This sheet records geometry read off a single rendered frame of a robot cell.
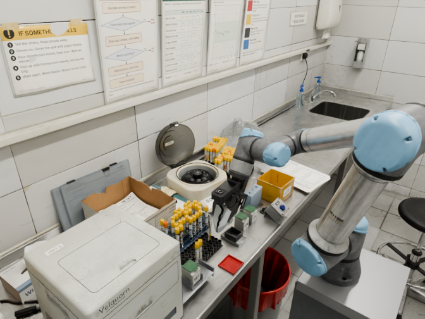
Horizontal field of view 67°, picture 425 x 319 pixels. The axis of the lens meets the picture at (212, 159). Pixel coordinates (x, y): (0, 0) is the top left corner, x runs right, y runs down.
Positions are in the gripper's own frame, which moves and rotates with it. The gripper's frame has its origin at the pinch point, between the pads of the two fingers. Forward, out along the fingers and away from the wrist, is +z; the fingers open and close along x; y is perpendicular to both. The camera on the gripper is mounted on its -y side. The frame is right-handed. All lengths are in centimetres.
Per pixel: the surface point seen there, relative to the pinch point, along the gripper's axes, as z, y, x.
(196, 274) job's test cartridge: 13.8, -8.0, -2.2
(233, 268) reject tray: 13.1, 10.4, -6.0
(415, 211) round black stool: -27, 124, -53
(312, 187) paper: -22, 69, -8
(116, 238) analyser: 4.6, -34.5, 9.5
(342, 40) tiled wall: -155, 207, 44
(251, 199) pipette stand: -9.4, 32.6, 5.6
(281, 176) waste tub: -22, 56, 4
